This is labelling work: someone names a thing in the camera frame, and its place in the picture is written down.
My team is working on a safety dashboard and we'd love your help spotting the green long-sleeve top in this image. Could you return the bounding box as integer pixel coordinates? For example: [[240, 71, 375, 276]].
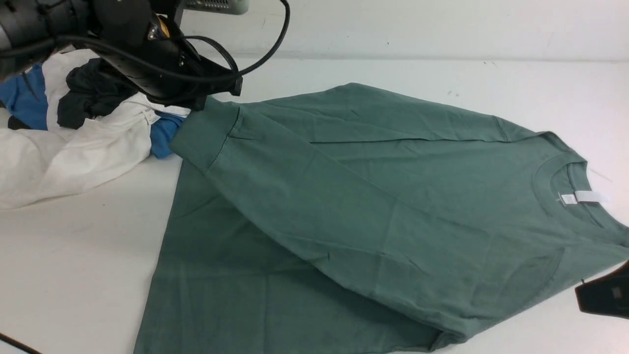
[[133, 84, 628, 354]]

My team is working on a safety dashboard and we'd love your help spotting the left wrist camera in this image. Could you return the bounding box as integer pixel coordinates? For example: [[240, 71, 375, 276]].
[[184, 0, 250, 15]]

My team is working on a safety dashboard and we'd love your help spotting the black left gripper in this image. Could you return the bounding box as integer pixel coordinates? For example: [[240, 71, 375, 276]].
[[91, 0, 243, 111]]

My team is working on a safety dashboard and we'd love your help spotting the dark grey garment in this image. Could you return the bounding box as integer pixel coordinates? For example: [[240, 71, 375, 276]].
[[7, 58, 138, 131]]

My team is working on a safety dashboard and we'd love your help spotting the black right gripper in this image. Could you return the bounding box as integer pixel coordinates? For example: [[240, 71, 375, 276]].
[[575, 262, 629, 318]]

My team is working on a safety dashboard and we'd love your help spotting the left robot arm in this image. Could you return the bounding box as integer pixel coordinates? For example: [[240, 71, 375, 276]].
[[0, 0, 242, 111]]

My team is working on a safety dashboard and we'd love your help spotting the blue garment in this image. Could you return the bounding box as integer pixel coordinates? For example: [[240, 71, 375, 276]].
[[0, 63, 185, 159]]

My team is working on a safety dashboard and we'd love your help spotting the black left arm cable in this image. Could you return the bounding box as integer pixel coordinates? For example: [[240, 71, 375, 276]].
[[0, 0, 291, 84]]

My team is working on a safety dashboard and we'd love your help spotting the white garment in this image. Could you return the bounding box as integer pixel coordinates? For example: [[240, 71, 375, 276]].
[[0, 49, 190, 210]]

